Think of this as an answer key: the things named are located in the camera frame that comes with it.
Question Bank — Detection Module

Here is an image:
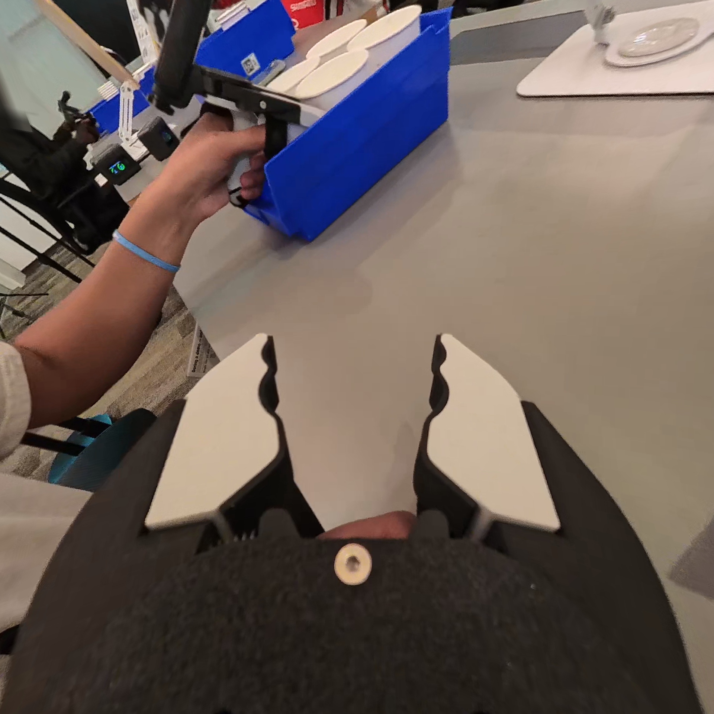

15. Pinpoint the person's left forearm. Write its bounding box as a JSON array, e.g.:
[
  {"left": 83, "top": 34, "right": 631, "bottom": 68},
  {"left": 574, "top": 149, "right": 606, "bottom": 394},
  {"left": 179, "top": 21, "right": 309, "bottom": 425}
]
[{"left": 11, "top": 237, "right": 180, "bottom": 431}]

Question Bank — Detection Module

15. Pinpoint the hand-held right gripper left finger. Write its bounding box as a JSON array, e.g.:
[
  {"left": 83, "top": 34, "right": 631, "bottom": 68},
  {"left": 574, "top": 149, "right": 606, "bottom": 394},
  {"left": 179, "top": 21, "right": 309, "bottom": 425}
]
[{"left": 144, "top": 334, "right": 305, "bottom": 543}]

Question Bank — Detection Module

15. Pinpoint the green-banded white paper cup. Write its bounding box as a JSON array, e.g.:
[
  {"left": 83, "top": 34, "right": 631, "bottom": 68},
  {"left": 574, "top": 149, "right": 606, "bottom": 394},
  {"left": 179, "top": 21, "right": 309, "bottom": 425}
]
[
  {"left": 296, "top": 49, "right": 370, "bottom": 110},
  {"left": 268, "top": 56, "right": 321, "bottom": 94},
  {"left": 306, "top": 19, "right": 368, "bottom": 59},
  {"left": 347, "top": 4, "right": 423, "bottom": 69}
]

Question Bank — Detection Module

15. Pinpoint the person's left hand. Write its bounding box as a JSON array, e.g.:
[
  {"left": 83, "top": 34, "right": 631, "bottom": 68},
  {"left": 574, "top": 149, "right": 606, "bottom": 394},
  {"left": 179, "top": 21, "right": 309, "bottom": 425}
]
[{"left": 124, "top": 113, "right": 267, "bottom": 263}]

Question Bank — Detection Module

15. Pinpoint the black display device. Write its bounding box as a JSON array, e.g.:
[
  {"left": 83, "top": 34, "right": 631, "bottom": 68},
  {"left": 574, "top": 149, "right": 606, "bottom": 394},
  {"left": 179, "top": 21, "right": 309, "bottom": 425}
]
[
  {"left": 92, "top": 144, "right": 140, "bottom": 186},
  {"left": 136, "top": 117, "right": 180, "bottom": 163}
]

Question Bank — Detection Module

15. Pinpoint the wooden display board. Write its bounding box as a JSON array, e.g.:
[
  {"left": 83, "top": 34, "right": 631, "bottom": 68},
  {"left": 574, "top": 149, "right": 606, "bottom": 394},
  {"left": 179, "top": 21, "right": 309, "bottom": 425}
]
[{"left": 33, "top": 0, "right": 140, "bottom": 90}]

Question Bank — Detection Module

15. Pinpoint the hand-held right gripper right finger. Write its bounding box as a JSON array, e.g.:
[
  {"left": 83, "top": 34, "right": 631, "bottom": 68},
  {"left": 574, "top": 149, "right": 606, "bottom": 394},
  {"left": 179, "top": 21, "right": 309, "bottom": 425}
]
[{"left": 414, "top": 334, "right": 561, "bottom": 544}]

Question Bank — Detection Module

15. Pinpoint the blue plastic bin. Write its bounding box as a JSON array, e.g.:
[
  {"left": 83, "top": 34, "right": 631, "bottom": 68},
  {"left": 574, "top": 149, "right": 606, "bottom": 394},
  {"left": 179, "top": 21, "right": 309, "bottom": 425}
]
[
  {"left": 89, "top": 67, "right": 157, "bottom": 133},
  {"left": 195, "top": 0, "right": 296, "bottom": 84},
  {"left": 245, "top": 7, "right": 451, "bottom": 242}
]

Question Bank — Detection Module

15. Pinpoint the large black monitor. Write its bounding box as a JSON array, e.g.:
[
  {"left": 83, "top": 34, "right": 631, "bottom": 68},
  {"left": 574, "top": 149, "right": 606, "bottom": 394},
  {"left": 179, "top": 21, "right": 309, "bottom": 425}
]
[{"left": 53, "top": 0, "right": 140, "bottom": 57}]

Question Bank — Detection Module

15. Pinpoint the blue wristband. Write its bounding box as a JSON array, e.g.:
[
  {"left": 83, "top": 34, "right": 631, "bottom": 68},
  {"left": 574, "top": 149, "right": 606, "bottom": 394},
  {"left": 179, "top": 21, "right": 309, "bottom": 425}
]
[{"left": 112, "top": 229, "right": 182, "bottom": 274}]

